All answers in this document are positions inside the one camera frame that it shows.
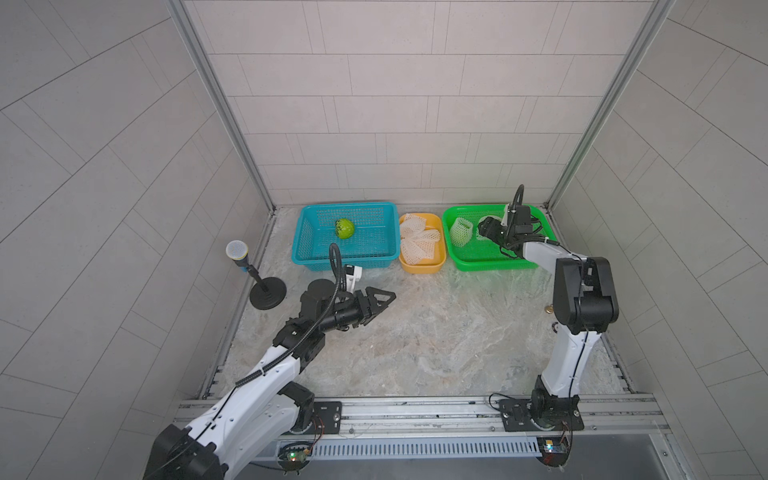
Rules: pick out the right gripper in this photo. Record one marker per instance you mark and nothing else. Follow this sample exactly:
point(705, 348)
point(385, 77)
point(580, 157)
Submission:
point(492, 228)

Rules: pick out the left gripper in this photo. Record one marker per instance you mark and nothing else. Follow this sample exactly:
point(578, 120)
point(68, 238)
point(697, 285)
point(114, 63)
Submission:
point(362, 308)

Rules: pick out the white foam net sleeve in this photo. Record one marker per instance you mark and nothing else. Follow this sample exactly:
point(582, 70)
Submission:
point(485, 226)
point(461, 231)

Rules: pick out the green custard apple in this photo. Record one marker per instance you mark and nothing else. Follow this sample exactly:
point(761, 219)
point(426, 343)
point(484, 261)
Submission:
point(461, 233)
point(344, 228)

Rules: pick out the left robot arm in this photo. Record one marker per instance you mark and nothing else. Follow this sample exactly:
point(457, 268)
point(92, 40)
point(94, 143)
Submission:
point(215, 444)

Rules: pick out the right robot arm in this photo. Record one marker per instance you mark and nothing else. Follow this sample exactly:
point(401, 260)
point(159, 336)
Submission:
point(584, 304)

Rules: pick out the white foam nets pile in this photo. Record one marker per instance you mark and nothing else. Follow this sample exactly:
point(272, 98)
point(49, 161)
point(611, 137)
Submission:
point(418, 241)

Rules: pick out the green plastic basket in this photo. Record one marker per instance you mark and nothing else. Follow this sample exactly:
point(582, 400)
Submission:
point(480, 253)

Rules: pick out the yellow plastic tub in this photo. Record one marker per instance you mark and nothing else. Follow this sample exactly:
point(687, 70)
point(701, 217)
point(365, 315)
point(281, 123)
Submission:
point(429, 266)

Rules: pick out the teal plastic basket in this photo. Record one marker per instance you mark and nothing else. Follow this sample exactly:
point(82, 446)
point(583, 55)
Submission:
point(366, 233)

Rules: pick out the microphone on black stand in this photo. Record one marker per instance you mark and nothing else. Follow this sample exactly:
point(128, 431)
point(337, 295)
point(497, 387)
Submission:
point(266, 293)

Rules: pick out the left circuit board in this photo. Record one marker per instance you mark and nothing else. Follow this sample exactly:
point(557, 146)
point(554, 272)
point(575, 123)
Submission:
point(294, 457)

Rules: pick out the circuit board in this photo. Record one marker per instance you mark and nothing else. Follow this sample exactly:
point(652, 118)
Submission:
point(294, 457)
point(555, 451)

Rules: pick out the right circuit board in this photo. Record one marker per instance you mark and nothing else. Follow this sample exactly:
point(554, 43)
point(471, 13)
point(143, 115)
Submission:
point(555, 451)

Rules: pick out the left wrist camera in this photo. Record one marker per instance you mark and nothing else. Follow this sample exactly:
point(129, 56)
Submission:
point(353, 274)

